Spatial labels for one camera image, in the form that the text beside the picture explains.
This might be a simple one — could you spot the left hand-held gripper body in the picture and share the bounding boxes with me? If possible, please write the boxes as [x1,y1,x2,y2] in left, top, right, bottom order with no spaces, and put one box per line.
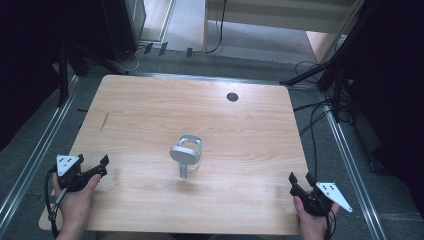
[55,154,108,193]

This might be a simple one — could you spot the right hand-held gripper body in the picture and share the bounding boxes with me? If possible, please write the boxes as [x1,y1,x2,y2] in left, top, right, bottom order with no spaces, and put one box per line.
[289,181,354,218]

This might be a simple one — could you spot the person's right hand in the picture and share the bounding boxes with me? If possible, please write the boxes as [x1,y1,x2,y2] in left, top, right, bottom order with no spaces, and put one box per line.
[292,195,341,235]

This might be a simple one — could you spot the person's left hand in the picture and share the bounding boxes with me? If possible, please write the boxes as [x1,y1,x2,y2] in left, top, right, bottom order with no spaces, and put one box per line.
[52,173,103,235]

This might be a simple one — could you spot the silver metal tool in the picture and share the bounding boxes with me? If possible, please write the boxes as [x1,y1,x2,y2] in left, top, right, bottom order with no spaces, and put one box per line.
[169,133,205,181]

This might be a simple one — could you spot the black tripod stand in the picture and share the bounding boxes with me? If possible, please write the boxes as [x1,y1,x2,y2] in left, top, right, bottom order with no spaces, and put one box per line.
[279,0,369,123]
[54,41,129,108]

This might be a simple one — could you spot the black curtain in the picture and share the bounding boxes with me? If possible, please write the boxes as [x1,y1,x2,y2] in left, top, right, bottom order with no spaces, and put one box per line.
[346,0,424,219]
[0,0,104,152]

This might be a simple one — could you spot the dark cabinet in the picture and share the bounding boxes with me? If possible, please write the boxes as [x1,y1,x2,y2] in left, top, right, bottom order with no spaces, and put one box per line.
[98,0,148,62]

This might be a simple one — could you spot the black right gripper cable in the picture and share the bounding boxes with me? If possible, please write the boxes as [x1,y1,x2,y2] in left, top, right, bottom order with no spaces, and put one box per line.
[324,205,338,240]

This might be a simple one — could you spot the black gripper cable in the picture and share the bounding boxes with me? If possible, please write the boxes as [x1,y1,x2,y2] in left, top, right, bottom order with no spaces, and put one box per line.
[43,165,68,240]
[324,205,338,240]

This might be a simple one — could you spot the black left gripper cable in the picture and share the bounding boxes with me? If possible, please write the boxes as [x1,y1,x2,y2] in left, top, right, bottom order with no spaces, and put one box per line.
[43,165,68,240]

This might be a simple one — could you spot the aluminium floor rail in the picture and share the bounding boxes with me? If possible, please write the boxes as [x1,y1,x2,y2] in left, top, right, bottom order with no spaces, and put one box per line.
[318,91,388,240]
[0,75,81,228]
[131,71,323,90]

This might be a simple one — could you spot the black floor cables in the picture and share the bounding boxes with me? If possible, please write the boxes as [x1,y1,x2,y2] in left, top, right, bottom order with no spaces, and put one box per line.
[292,59,355,183]

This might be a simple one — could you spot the white floor cable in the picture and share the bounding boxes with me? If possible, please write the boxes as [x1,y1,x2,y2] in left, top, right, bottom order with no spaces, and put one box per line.
[112,45,145,73]

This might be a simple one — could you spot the black hanging cable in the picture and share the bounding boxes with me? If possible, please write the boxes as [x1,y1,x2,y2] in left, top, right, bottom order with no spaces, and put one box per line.
[192,0,229,56]

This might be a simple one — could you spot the white furniture frame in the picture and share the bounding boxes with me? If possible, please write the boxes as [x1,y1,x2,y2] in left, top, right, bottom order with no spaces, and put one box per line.
[202,0,365,63]

